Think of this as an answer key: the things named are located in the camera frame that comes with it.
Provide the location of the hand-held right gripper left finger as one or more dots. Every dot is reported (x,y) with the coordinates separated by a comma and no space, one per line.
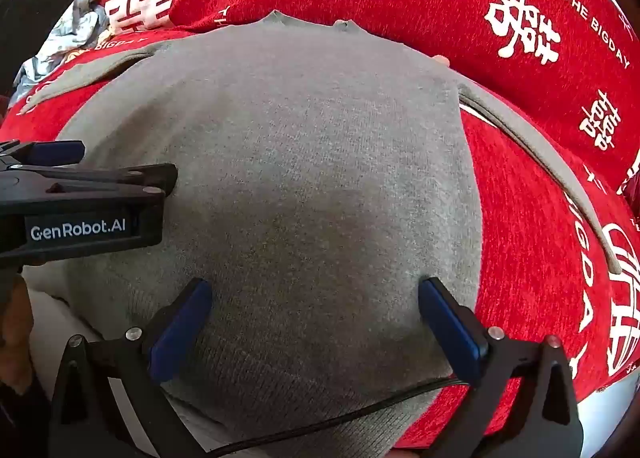
(177,333)

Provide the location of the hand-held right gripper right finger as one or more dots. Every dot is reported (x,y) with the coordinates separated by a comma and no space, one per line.
(452,333)

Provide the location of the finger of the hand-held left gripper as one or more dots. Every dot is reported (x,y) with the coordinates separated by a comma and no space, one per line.
(100,180)
(55,151)

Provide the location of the grey knit sweater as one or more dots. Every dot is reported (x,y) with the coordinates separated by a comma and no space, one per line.
(300,162)

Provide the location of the pile of patterned clothes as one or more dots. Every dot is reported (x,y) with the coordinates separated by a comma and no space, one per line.
(70,32)

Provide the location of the person's left hand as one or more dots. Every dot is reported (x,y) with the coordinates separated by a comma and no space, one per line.
(15,333)

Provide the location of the dark object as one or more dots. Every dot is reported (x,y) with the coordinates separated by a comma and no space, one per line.
(35,2)

